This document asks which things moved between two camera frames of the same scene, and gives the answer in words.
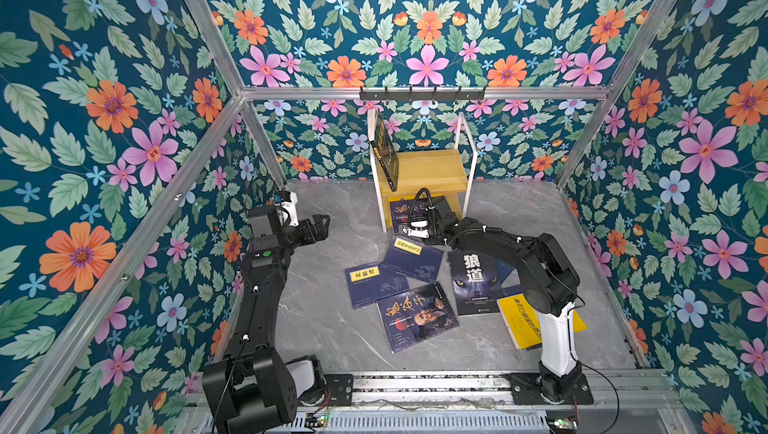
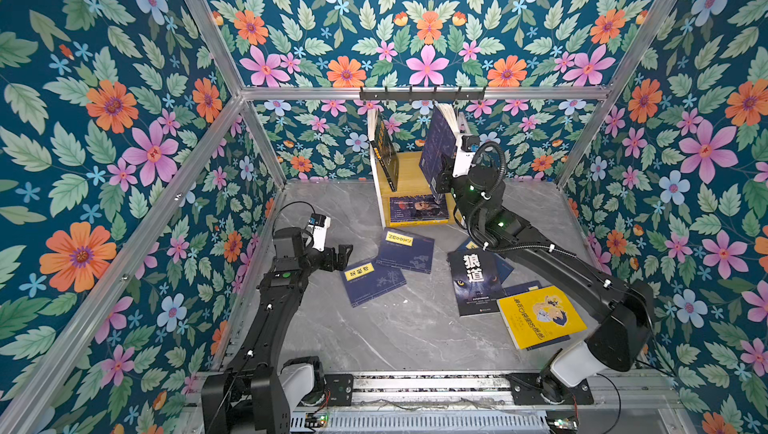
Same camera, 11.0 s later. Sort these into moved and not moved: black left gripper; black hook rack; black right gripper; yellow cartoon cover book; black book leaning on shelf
Moved: black right gripper; black left gripper
Not moved: black book leaning on shelf; yellow cartoon cover book; black hook rack
